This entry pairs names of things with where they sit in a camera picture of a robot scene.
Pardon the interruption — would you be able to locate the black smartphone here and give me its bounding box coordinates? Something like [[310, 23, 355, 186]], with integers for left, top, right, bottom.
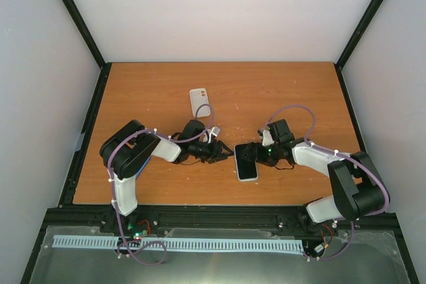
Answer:
[[235, 144, 258, 180]]

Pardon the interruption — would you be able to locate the black right frame post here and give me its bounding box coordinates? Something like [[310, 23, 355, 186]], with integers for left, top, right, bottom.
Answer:
[[335, 0, 406, 72]]

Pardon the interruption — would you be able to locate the white phone case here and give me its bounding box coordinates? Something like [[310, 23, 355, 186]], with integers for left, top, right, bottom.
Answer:
[[189, 88, 210, 118]]

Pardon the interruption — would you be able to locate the light blue phone case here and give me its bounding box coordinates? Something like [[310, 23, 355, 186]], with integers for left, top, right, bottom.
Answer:
[[234, 143, 260, 183]]

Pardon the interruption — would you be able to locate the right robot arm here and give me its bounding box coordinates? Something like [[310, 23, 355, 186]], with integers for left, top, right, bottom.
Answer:
[[234, 120, 390, 224]]

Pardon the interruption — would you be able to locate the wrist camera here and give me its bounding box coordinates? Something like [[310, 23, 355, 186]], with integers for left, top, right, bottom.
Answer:
[[206, 126, 220, 143], [258, 127, 274, 147]]

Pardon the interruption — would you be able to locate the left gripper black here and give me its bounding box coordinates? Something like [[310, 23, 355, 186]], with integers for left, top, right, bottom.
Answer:
[[190, 138, 234, 164]]

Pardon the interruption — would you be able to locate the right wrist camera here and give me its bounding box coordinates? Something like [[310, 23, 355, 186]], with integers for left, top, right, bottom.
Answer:
[[258, 127, 274, 147]]

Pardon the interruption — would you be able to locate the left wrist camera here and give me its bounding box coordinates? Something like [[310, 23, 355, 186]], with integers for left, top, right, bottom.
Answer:
[[206, 126, 220, 143]]

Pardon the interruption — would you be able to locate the green led circuit board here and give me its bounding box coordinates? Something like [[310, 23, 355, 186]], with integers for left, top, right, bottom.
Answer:
[[132, 229, 150, 241]]

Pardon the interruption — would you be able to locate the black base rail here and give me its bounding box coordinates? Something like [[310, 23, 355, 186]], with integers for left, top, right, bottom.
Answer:
[[43, 204, 400, 241]]

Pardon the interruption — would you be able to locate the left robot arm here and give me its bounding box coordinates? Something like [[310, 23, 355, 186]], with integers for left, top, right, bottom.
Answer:
[[99, 119, 234, 233]]

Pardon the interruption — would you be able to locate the light blue cable duct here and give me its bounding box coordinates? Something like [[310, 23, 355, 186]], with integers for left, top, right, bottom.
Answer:
[[51, 235, 304, 255]]

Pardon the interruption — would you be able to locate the black left frame post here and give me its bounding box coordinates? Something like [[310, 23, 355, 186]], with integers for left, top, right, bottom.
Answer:
[[41, 0, 112, 72]]

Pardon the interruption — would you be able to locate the black frame post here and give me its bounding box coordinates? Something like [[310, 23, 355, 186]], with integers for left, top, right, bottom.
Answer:
[[41, 0, 112, 72], [335, 0, 406, 72]]

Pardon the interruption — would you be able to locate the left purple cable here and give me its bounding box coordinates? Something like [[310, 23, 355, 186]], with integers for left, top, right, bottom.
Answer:
[[108, 103, 216, 265]]

